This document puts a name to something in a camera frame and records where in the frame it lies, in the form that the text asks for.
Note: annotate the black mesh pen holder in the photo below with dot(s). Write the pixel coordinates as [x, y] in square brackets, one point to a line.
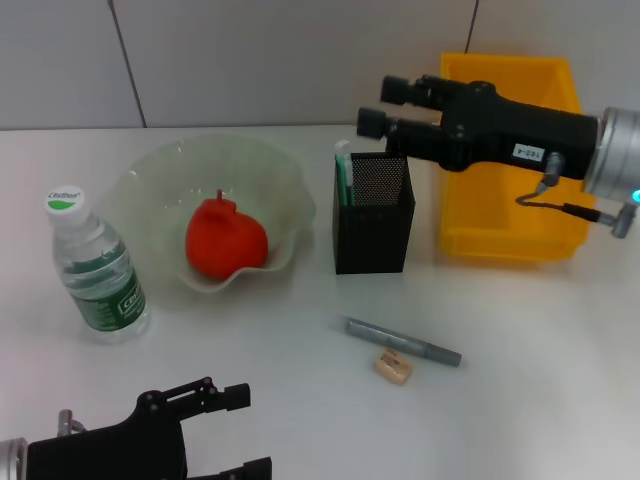
[370, 240]

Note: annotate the orange fruit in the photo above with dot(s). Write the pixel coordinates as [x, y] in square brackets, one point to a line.
[225, 240]

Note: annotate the green label water bottle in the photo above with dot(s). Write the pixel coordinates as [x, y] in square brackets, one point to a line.
[105, 300]

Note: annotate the translucent green fruit plate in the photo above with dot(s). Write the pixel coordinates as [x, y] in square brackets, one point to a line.
[260, 175]

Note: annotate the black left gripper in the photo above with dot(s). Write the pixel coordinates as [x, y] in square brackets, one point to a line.
[110, 452]

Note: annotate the grey marker pen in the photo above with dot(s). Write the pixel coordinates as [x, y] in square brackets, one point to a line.
[395, 340]

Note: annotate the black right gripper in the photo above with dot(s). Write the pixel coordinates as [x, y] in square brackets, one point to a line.
[500, 130]

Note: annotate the yellow plastic bin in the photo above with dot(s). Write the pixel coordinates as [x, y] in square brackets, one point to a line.
[500, 215]

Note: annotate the silver plug connector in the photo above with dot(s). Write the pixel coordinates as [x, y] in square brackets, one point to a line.
[67, 422]

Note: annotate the green utility knife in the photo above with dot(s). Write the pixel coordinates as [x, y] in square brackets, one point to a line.
[345, 175]

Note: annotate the beige eraser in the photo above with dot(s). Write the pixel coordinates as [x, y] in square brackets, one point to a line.
[394, 369]

